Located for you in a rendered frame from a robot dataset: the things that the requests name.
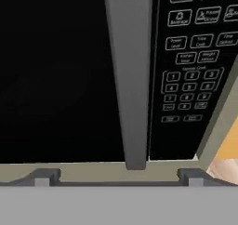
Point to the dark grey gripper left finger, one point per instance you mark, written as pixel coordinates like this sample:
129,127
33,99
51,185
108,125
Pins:
43,176

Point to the black microwave door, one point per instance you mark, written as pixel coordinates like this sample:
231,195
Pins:
59,76

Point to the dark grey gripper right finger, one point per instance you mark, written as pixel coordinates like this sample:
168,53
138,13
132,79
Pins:
192,176

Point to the black microwave oven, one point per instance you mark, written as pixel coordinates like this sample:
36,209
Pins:
189,80

